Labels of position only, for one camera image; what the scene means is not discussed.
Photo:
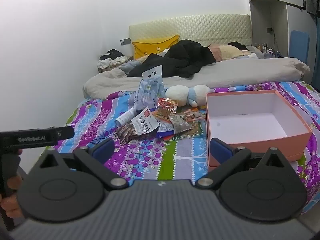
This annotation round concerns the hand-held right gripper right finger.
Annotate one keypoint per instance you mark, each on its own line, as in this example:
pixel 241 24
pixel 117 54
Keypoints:
pixel 220 150

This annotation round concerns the grey wall socket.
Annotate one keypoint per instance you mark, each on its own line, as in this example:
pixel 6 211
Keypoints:
pixel 125 41

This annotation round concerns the orange white snack packet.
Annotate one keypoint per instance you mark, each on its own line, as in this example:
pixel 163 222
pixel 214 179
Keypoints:
pixel 193 115

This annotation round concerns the large light blue snack bag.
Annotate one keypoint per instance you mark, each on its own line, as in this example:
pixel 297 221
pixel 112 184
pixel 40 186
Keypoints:
pixel 150 90

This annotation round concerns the quilted cream headboard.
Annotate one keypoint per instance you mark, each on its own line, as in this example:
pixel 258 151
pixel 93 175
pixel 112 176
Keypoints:
pixel 190 27

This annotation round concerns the green snack packet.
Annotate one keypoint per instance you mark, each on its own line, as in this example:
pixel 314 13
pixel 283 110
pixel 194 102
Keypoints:
pixel 196 130

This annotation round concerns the black wall socket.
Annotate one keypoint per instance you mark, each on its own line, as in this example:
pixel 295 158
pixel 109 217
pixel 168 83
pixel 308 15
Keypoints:
pixel 270 30

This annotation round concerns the person's left hand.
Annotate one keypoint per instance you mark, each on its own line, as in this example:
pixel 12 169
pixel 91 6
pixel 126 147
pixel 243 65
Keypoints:
pixel 11 205

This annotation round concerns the row of small bottles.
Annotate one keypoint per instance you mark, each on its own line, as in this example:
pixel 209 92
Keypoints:
pixel 267 48

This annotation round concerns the white brown snack packet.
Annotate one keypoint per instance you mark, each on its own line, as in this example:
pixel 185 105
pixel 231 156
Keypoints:
pixel 143 125

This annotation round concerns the pink cardboard box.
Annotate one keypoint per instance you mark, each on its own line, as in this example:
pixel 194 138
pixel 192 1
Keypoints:
pixel 250 122

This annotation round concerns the yellow pillow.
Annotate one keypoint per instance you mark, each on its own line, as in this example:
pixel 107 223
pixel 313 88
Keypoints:
pixel 152 46

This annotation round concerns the clear orange snack packet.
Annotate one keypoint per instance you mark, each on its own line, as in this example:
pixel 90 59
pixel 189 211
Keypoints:
pixel 162 114

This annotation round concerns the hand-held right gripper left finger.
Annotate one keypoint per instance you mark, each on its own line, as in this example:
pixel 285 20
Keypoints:
pixel 103 148

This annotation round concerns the grey silver snack packet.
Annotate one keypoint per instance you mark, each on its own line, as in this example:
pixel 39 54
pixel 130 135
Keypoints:
pixel 180 124

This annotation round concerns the white blue plush toy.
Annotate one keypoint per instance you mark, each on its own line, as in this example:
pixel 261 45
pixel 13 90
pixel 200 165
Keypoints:
pixel 180 93

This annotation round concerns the grey pillow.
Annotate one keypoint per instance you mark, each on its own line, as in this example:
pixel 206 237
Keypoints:
pixel 237 72

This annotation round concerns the pink beige pillow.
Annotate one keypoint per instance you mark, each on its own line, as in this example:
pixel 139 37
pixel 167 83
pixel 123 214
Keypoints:
pixel 226 51

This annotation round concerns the blue padded board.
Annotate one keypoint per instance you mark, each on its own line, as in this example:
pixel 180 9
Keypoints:
pixel 299 46

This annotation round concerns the blue white snack packet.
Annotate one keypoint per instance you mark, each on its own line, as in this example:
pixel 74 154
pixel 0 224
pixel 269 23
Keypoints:
pixel 163 131

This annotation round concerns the red foil snack packet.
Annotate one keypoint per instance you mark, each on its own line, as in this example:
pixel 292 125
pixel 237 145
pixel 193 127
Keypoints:
pixel 167 103

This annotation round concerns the black clothes pile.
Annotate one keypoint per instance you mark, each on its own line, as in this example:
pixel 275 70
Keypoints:
pixel 185 57

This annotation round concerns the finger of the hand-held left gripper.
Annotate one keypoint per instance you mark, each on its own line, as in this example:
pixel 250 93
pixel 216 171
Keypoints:
pixel 66 131

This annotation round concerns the white tube snack packet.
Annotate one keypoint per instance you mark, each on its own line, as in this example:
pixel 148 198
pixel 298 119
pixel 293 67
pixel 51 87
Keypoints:
pixel 125 118

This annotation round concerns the floral striped bedsheet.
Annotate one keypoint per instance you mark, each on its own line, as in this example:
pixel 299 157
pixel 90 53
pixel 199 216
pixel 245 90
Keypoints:
pixel 150 160

